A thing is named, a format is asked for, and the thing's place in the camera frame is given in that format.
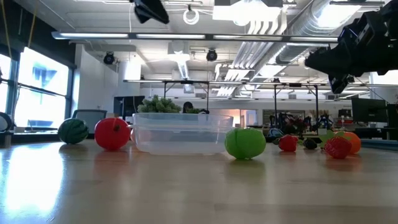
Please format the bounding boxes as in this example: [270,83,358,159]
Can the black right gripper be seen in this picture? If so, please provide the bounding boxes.
[304,0,398,94]

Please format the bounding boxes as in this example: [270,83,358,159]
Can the clear plastic tupperware container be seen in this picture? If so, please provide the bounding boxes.
[132,112,234,156]

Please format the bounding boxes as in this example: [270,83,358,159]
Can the silver ribbed air duct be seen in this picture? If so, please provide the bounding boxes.
[275,0,364,65]

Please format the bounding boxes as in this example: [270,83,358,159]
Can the red strawberry pale green leaves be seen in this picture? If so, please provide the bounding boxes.
[319,129,353,160]

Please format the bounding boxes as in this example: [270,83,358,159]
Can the white cable coil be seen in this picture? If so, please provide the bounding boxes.
[182,8,200,26]

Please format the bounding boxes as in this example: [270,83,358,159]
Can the long ceiling light bar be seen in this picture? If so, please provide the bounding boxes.
[51,30,340,43]

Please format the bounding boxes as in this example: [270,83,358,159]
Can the dark toy blackberry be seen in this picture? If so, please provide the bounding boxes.
[303,138,318,150]

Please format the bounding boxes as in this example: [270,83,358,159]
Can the gray office chair white base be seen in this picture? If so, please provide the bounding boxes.
[72,109,108,139]

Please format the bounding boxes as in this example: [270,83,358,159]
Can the green striped toy watermelon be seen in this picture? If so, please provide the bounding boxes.
[57,118,90,145]

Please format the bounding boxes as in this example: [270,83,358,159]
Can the orange toy mandarin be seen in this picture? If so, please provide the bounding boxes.
[338,131,362,156]

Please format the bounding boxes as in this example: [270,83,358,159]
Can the green toy cabbage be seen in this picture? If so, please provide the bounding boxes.
[224,126,267,161]

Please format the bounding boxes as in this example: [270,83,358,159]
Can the red strawberry dark green leaves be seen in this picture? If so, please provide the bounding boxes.
[272,134,304,152]

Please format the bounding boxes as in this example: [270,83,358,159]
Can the black background rig frame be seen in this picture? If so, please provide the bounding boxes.
[163,79,320,125]

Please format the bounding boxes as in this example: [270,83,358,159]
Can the black computer monitor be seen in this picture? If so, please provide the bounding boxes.
[351,98,388,124]
[113,95,146,121]

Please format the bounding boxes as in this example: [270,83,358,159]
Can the red toy tomato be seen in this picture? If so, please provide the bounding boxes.
[94,117,131,152]

